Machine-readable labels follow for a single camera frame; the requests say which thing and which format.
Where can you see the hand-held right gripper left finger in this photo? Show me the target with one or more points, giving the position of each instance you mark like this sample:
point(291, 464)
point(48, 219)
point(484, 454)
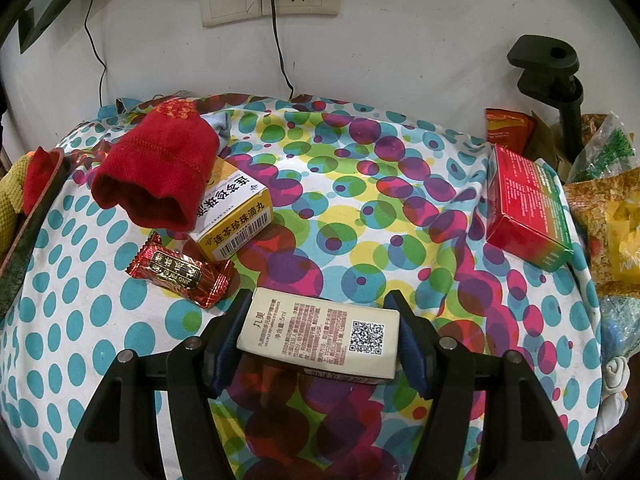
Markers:
point(225, 355)

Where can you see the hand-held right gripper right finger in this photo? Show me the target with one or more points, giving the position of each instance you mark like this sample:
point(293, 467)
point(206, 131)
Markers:
point(410, 345)

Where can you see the beige box with code label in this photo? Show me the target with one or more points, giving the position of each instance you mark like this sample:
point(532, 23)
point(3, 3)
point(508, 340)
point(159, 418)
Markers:
point(300, 330)

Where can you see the yellow medicine box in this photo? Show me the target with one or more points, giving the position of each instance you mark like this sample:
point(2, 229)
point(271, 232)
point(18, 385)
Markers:
point(235, 225)

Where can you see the red sock with gold trim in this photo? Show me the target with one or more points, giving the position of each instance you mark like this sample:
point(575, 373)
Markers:
point(160, 160)

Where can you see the red round tray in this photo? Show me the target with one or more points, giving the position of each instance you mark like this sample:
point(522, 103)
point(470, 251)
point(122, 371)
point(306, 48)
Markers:
point(30, 240)

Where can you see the yellow plush duck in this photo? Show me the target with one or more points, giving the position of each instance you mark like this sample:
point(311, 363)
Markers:
point(10, 205)

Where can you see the red candy wrapper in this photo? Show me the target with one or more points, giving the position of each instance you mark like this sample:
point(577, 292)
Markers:
point(177, 270)

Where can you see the polka dot tablecloth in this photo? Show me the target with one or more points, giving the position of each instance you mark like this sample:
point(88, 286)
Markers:
point(380, 210)

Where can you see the red and green box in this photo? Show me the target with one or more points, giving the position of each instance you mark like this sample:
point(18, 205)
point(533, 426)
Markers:
point(530, 210)

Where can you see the small pale blue cloth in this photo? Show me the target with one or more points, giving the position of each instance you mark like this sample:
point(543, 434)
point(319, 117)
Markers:
point(218, 127)

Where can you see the yellow snack bag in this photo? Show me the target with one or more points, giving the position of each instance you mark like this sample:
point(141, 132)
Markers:
point(610, 235)

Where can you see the orange snack bag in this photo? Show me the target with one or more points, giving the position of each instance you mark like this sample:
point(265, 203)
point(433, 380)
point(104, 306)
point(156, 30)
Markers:
point(507, 130)

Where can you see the green snack bag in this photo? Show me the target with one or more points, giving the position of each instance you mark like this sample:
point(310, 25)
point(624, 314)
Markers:
point(607, 150)

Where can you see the black clamp stand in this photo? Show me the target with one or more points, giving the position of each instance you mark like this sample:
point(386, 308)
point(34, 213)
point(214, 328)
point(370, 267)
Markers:
point(545, 57)

